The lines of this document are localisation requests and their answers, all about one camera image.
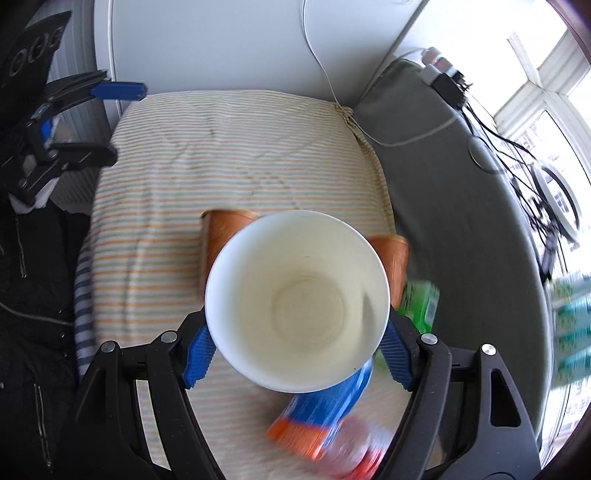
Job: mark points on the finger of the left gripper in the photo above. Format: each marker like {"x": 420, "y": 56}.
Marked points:
{"x": 71, "y": 91}
{"x": 59, "y": 157}

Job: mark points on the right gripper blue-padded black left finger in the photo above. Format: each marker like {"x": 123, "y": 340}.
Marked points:
{"x": 133, "y": 419}

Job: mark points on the brown paper cup right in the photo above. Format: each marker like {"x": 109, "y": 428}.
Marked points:
{"x": 394, "y": 253}

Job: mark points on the white paper cup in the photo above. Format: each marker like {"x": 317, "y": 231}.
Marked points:
{"x": 297, "y": 301}

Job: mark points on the white ring light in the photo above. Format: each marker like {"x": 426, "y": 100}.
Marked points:
{"x": 559, "y": 200}

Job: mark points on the white power strip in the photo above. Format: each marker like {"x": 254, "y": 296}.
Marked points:
{"x": 435, "y": 64}

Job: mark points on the brown paper cup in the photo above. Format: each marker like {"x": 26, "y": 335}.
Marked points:
{"x": 394, "y": 253}
{"x": 218, "y": 226}

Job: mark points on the green plastic cup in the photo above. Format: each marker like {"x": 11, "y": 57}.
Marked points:
{"x": 419, "y": 303}

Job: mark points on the red plastic cup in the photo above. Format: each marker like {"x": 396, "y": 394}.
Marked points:
{"x": 356, "y": 450}

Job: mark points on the grey sofa backrest cushion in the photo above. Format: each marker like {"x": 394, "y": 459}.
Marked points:
{"x": 467, "y": 231}

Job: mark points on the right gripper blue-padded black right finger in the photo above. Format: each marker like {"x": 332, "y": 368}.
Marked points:
{"x": 465, "y": 419}

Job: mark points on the black power adapter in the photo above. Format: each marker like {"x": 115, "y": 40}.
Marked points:
{"x": 452, "y": 89}

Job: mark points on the blue orange plastic cup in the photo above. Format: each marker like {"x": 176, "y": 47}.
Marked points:
{"x": 310, "y": 420}

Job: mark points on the striped beige cushion cover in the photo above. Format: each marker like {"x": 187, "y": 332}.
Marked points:
{"x": 182, "y": 154}

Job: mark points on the brown paper cup left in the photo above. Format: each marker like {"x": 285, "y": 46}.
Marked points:
{"x": 218, "y": 226}

